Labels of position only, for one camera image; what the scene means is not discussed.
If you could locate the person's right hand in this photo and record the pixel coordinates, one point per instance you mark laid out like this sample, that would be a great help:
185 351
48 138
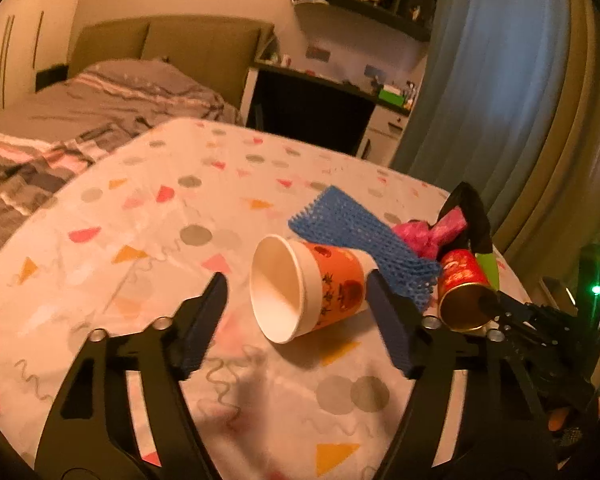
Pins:
558 417

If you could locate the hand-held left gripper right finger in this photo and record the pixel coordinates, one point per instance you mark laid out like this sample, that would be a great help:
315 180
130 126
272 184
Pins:
390 325

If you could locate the grey wall socket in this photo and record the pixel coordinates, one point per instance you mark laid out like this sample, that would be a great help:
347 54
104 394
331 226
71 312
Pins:
318 53
373 70

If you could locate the padded brown headboard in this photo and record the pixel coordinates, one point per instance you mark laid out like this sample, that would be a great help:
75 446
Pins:
195 45

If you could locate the green box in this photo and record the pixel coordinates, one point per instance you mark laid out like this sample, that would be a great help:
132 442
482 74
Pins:
391 96

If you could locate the red metal can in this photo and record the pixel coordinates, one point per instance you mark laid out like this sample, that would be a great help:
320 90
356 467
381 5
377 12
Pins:
460 270

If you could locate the white wardrobe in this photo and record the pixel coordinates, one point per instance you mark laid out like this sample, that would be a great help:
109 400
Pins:
25 35

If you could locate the black plastic bag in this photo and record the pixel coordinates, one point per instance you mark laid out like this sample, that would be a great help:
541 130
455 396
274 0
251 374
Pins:
472 210

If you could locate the grey striped pillow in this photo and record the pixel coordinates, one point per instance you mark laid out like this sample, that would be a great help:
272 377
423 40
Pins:
140 80

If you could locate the green wrapper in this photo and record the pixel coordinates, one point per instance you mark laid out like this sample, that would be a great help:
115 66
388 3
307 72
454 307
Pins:
487 270

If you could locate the blue foam fruit net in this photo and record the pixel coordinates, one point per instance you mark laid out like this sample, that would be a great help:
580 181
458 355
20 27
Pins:
360 230

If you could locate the dark top desk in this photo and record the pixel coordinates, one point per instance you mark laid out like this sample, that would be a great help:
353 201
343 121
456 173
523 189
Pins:
305 105

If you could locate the white drawer cabinet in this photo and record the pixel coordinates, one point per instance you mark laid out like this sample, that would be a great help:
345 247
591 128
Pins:
385 132

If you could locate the black bedside table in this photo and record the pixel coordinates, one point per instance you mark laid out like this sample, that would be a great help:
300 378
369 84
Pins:
52 77

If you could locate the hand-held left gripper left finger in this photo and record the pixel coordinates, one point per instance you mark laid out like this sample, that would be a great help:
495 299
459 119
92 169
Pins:
202 330

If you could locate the orange printed paper cup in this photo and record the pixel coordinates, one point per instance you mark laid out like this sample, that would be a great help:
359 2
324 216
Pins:
330 280

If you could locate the long pleated curtain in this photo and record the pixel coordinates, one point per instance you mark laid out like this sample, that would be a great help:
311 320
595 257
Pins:
505 85

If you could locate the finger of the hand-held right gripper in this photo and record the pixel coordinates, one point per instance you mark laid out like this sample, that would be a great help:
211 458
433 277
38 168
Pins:
502 309

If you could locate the bed with grey bedding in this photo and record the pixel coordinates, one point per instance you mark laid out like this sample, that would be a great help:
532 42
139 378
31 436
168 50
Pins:
40 130

